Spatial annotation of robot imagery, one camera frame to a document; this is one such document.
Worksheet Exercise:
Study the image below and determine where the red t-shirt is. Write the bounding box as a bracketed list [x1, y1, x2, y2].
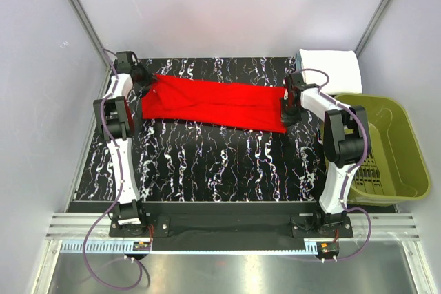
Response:
[141, 74, 287, 134]

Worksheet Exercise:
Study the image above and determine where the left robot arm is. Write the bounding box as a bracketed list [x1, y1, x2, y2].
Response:
[93, 63, 154, 237]

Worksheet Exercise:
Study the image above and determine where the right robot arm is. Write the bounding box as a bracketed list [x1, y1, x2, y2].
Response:
[281, 83, 370, 237]

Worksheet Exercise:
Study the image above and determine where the light blue folded t-shirt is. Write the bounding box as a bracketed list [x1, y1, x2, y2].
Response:
[295, 52, 303, 70]

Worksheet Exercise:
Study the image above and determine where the white folded t-shirt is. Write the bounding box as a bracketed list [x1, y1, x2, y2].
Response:
[298, 49, 362, 95]

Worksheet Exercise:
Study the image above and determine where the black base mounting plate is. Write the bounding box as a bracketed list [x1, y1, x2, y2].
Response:
[107, 202, 353, 239]

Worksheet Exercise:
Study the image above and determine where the olive green plastic basket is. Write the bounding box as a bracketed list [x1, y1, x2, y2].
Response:
[336, 94, 431, 206]

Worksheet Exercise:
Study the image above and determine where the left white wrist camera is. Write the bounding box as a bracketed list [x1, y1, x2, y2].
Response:
[114, 51, 138, 74]

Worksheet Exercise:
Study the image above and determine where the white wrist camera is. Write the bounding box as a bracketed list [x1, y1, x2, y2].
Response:
[114, 51, 138, 74]
[283, 73, 318, 97]

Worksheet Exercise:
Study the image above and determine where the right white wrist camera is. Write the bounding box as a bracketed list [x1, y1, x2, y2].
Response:
[283, 73, 318, 97]

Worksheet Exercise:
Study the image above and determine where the left aluminium corner post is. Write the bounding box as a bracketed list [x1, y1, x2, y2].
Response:
[68, 0, 110, 67]

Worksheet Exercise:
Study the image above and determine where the aluminium corner post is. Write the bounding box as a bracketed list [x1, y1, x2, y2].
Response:
[68, 0, 110, 67]
[354, 0, 393, 57]

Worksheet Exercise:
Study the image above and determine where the aluminium frame rail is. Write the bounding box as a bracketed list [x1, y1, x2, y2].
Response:
[45, 213, 420, 241]

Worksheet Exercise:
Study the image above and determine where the right aluminium corner post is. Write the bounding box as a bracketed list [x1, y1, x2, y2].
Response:
[354, 0, 393, 57]

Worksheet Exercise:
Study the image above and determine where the white slotted cable duct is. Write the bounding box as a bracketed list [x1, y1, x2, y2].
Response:
[61, 240, 318, 255]

